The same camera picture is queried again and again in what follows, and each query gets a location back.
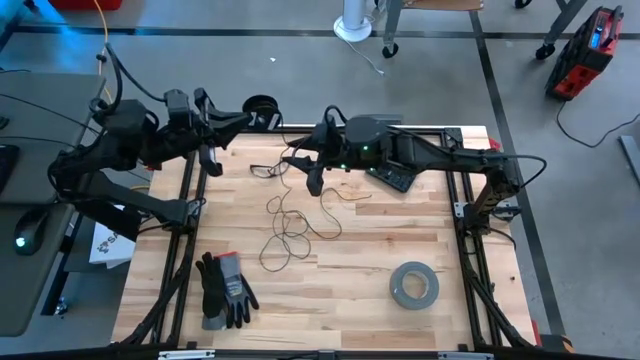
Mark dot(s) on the red corner guard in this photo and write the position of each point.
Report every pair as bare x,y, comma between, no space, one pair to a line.
494,146
151,165
536,332

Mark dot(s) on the black keyboard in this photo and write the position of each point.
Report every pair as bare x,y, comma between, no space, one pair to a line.
7,165

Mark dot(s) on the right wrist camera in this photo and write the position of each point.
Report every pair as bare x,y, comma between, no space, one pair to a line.
324,137

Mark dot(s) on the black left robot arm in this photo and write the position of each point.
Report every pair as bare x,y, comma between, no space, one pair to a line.
125,120

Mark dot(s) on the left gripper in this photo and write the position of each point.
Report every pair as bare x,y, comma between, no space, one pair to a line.
190,140

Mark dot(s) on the silver metal bracket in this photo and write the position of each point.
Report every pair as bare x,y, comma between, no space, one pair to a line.
465,356
185,354

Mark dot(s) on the wooden top rolling workbench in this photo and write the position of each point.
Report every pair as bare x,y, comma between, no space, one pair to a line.
440,4

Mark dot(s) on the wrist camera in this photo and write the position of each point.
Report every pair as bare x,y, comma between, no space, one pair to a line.
324,137
177,105

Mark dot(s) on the grey duct tape roll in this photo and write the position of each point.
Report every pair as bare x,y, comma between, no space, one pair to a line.
395,287

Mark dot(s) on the grey floor plate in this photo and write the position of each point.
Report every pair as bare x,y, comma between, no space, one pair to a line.
395,120

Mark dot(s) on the black palm work glove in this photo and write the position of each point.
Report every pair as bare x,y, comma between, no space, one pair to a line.
211,285

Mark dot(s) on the black computer mouse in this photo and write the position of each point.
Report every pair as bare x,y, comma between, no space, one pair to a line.
30,232

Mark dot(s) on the white pole base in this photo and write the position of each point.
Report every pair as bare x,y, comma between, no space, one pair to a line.
352,25

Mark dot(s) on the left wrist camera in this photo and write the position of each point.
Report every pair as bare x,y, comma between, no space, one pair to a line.
177,105

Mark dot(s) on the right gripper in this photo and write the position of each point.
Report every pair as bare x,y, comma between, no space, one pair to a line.
337,160

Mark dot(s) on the grey office desk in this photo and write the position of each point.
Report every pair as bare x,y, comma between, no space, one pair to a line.
50,95

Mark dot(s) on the orange black corner block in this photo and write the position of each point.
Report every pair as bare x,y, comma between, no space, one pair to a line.
557,344

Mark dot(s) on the grey metal bar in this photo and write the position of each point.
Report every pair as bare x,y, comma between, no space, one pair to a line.
631,159

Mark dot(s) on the black keypad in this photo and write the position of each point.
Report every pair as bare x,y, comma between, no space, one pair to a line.
395,177

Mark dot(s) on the grey work glove red cuff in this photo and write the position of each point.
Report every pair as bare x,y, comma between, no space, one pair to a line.
231,287

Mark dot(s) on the white paper box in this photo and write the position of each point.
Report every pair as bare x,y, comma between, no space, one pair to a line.
107,247

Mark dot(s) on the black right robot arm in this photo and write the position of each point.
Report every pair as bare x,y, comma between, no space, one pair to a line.
450,157

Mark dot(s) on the red black tool case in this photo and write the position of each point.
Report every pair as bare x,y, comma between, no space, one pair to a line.
580,60

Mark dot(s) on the red storage bin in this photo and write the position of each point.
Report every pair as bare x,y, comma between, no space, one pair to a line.
85,4

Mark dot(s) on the clear safety glasses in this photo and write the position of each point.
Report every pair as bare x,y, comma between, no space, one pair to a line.
280,166

